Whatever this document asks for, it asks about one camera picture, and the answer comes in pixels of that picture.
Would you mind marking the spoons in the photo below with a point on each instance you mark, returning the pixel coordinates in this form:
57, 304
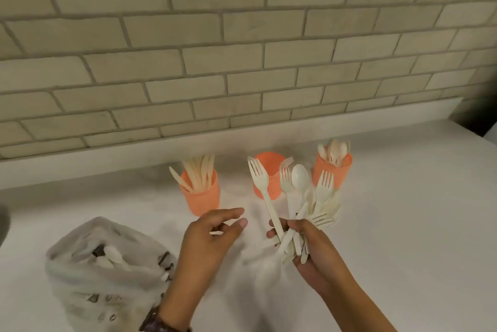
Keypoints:
334, 151

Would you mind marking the orange mesh plastic cup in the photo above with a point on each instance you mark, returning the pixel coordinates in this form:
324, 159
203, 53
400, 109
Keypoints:
341, 172
202, 199
268, 163

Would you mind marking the person's left hand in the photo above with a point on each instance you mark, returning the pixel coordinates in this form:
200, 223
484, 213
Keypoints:
202, 258

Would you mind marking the person's right hand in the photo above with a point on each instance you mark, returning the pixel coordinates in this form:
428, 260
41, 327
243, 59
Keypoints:
322, 262

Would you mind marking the bunch of mixed plastic cutlery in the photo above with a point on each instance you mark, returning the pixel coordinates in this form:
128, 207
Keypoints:
301, 180

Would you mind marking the forks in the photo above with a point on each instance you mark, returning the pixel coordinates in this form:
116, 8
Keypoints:
286, 163

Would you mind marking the white appliance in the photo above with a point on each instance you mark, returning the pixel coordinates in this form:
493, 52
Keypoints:
492, 126

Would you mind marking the stainless steel sink drainboard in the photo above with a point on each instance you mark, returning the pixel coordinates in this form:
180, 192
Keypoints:
4, 223

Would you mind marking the translucent black print plastic bag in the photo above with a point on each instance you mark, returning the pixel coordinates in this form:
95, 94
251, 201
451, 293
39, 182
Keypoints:
101, 297

